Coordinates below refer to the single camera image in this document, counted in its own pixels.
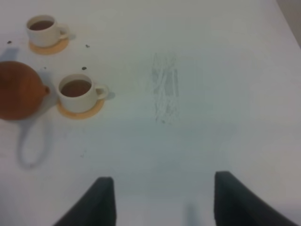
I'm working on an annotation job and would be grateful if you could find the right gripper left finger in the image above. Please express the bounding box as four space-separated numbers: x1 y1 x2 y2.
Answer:
55 177 117 226

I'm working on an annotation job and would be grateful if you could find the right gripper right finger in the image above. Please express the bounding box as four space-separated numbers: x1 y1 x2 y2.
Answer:
214 171 296 226

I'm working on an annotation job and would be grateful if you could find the brown clay teapot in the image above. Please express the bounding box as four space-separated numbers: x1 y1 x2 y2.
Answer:
0 61 50 121

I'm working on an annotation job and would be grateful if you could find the near orange coaster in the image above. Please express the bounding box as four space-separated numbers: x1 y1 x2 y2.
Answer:
56 97 105 120

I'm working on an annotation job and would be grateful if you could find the orange coaster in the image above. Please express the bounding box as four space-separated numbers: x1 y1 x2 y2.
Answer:
56 97 105 120
28 38 69 55

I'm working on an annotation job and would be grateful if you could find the near white teacup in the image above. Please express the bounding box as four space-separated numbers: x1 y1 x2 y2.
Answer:
57 74 109 113

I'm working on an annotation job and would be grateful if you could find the white teacup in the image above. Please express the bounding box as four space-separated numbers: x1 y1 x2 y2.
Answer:
26 15 70 48
57 74 109 113

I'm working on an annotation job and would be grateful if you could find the far orange coaster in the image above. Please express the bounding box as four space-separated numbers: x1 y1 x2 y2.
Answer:
28 38 69 55

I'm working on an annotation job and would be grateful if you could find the far white teacup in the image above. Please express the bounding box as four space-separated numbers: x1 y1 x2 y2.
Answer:
26 15 70 48

